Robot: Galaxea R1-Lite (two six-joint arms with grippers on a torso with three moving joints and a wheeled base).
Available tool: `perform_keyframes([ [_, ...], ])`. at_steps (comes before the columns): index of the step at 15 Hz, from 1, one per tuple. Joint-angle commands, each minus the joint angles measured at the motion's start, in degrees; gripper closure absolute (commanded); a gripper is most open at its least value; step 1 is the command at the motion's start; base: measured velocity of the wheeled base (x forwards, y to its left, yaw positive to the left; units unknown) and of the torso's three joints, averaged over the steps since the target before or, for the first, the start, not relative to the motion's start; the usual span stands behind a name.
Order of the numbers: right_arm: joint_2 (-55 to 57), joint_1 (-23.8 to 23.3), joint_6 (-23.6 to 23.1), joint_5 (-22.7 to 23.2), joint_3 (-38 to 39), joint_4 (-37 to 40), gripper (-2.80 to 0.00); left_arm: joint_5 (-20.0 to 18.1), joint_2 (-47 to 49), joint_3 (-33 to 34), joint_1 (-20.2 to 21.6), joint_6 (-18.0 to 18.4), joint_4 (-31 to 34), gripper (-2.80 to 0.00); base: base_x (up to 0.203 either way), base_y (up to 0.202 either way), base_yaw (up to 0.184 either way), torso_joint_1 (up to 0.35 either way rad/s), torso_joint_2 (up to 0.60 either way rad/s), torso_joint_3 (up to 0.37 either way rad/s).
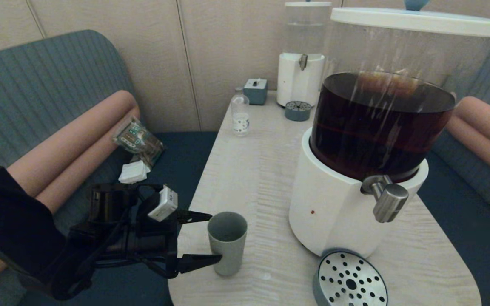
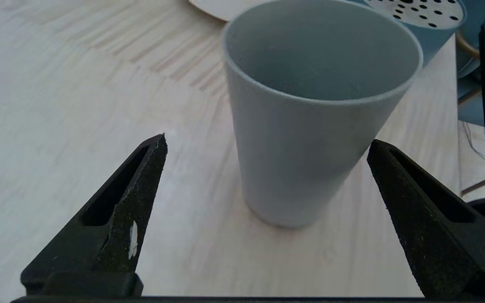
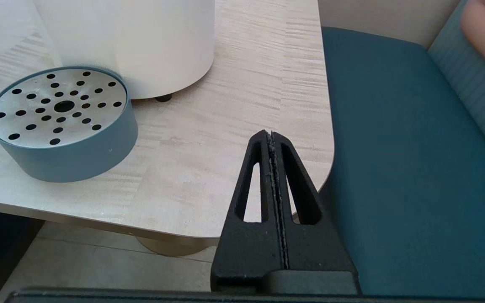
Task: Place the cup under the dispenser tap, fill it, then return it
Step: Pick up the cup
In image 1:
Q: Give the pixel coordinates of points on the grey plastic cup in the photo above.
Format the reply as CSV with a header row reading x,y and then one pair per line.
x,y
230,246

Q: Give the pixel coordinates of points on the small grey drip tray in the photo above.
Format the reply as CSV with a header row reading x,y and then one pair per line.
x,y
298,112

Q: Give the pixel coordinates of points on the white napkin stack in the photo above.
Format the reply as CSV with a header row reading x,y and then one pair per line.
x,y
133,173

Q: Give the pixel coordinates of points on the white dispenser lid blue knob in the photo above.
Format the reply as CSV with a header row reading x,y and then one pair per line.
x,y
415,21

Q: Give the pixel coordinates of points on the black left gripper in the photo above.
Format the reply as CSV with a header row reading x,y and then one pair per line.
x,y
155,242

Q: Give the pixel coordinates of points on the steel dispenser tap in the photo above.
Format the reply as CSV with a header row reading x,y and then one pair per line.
x,y
388,202

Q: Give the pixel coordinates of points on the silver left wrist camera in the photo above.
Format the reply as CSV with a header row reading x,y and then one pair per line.
x,y
163,204

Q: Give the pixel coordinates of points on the green snack packet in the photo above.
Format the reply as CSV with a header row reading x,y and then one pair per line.
x,y
138,139

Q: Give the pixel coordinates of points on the white water dispenser lid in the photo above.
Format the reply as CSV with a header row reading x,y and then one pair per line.
x,y
309,4

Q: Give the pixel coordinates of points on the clear plastic bottle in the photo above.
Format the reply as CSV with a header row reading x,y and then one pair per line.
x,y
240,114

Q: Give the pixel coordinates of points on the tea dispenser with white base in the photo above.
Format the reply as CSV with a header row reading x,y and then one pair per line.
x,y
330,199

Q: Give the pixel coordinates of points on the small grey box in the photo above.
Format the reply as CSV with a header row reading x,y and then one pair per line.
x,y
255,93

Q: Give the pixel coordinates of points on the large perforated metal drip tray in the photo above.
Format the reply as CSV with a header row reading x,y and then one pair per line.
x,y
349,280

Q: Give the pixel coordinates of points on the small water dispenser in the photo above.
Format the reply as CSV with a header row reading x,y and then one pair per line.
x,y
298,81

